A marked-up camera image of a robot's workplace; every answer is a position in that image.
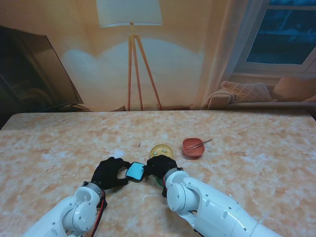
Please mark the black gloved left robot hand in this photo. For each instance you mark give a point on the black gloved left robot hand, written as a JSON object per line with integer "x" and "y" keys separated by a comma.
{"x": 106, "y": 172}

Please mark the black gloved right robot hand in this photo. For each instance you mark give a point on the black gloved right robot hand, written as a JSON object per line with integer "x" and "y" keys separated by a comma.
{"x": 160, "y": 165}

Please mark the dark pill box blue lid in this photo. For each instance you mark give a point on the dark pill box blue lid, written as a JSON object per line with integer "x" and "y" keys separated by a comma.
{"x": 135, "y": 172}

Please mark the metal tweezers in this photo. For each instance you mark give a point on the metal tweezers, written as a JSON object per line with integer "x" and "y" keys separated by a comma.
{"x": 200, "y": 144}

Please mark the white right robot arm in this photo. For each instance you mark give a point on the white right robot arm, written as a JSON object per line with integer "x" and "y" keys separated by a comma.
{"x": 209, "y": 205}

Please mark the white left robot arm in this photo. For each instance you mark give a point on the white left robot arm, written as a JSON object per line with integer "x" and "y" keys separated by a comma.
{"x": 74, "y": 212}

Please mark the green round dish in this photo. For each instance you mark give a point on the green round dish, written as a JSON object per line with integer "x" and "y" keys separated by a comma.
{"x": 159, "y": 182}

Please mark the yellow round dish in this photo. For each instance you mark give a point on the yellow round dish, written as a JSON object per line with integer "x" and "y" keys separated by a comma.
{"x": 160, "y": 148}

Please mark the red-orange bowl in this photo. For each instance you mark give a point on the red-orange bowl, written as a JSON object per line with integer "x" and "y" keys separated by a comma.
{"x": 191, "y": 154}

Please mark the beige sofa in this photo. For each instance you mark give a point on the beige sofa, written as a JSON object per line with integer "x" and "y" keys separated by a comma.
{"x": 219, "y": 98}

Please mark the cream knit cushion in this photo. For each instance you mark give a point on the cream knit cushion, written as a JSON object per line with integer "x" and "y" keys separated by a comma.
{"x": 247, "y": 91}

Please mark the dark flat television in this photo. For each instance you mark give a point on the dark flat television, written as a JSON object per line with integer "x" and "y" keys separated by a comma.
{"x": 24, "y": 74}

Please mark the sheer cream curtain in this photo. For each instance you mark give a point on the sheer cream curtain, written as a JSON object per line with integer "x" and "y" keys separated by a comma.
{"x": 222, "y": 49}

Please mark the plain orange cushion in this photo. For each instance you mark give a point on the plain orange cushion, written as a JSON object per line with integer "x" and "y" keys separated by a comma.
{"x": 293, "y": 87}

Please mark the white tripod floor lamp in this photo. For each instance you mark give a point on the white tripod floor lamp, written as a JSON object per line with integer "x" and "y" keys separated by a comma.
{"x": 129, "y": 12}

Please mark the white framed window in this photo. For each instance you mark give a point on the white framed window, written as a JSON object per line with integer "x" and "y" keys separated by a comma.
{"x": 284, "y": 37}

